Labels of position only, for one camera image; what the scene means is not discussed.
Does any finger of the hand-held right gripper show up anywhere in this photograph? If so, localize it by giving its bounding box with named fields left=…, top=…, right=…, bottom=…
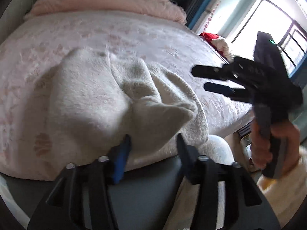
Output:
left=203, top=82, right=252, bottom=102
left=192, top=65, right=231, bottom=81

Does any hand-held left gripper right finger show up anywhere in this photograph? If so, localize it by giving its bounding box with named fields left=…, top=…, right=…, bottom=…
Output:
left=176, top=133, right=281, bottom=230

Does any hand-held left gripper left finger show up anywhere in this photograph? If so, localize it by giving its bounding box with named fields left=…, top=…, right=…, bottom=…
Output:
left=27, top=134, right=132, bottom=230

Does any white fluffy towel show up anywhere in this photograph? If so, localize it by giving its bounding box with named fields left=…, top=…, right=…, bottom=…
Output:
left=32, top=47, right=209, bottom=154

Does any person's right forearm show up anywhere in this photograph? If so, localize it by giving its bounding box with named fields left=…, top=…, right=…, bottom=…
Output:
left=257, top=145, right=307, bottom=230

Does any person's right hand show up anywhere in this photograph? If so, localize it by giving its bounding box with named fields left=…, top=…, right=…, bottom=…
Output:
left=249, top=120, right=301, bottom=171

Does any white fuzzy stool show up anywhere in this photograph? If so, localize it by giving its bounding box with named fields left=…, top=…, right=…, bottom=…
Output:
left=197, top=134, right=235, bottom=167

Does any plain red cloth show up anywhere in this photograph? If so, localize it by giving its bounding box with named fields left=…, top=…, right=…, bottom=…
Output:
left=199, top=32, right=222, bottom=41

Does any beige bedside cabinet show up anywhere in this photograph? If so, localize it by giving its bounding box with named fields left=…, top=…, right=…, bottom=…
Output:
left=236, top=123, right=255, bottom=173

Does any white curtain with red flowers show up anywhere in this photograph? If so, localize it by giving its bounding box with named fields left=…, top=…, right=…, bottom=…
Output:
left=197, top=0, right=262, bottom=35

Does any window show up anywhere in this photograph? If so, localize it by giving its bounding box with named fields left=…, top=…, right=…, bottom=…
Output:
left=225, top=0, right=307, bottom=77

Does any grey curtain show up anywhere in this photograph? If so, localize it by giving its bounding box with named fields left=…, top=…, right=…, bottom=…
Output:
left=179, top=0, right=216, bottom=29

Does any pink duvet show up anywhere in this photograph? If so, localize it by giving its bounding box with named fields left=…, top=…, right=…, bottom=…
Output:
left=24, top=0, right=187, bottom=24

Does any pink floral printed blanket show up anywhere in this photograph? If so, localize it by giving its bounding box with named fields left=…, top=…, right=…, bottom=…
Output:
left=0, top=11, right=255, bottom=181

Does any dark grey bed frame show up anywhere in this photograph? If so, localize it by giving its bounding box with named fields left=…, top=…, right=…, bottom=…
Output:
left=5, top=157, right=209, bottom=230

